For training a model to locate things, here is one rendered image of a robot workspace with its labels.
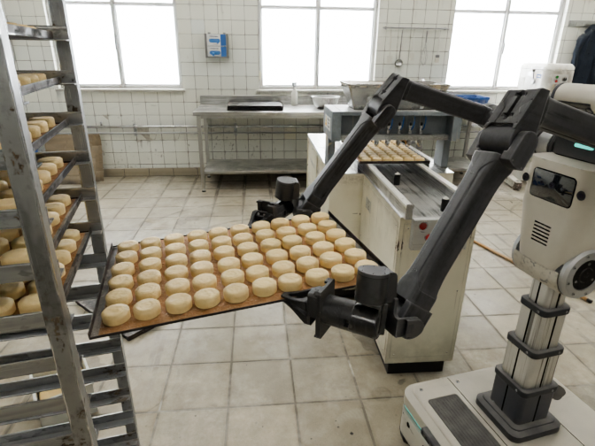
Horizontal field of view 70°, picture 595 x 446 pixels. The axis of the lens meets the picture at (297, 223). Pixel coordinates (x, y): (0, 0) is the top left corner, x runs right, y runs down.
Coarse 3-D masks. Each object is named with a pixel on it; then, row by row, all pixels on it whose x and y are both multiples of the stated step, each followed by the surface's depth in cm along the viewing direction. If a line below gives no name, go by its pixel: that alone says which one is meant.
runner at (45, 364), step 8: (24, 360) 73; (32, 360) 73; (40, 360) 73; (48, 360) 74; (80, 360) 76; (0, 368) 72; (8, 368) 72; (16, 368) 73; (24, 368) 73; (32, 368) 74; (40, 368) 74; (48, 368) 74; (0, 376) 72; (8, 376) 73; (16, 376) 73
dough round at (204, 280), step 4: (196, 276) 91; (200, 276) 91; (204, 276) 91; (208, 276) 91; (212, 276) 90; (192, 280) 90; (196, 280) 89; (200, 280) 89; (204, 280) 89; (208, 280) 89; (212, 280) 89; (216, 280) 90; (196, 284) 88; (200, 284) 88; (204, 284) 88; (208, 284) 88; (212, 284) 89; (216, 284) 90; (196, 288) 88; (200, 288) 88
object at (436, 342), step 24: (408, 192) 209; (432, 192) 209; (384, 216) 200; (432, 216) 178; (360, 240) 250; (384, 240) 200; (408, 240) 181; (408, 264) 185; (456, 264) 187; (456, 288) 192; (432, 312) 196; (456, 312) 197; (384, 336) 203; (432, 336) 201; (456, 336) 202; (384, 360) 205; (408, 360) 205; (432, 360) 207
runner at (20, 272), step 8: (16, 264) 67; (24, 264) 67; (0, 272) 66; (8, 272) 67; (16, 272) 67; (24, 272) 67; (0, 280) 67; (8, 280) 67; (16, 280) 68; (24, 280) 68; (32, 280) 68
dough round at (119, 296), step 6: (120, 288) 87; (126, 288) 87; (108, 294) 86; (114, 294) 86; (120, 294) 85; (126, 294) 85; (108, 300) 84; (114, 300) 84; (120, 300) 84; (126, 300) 85
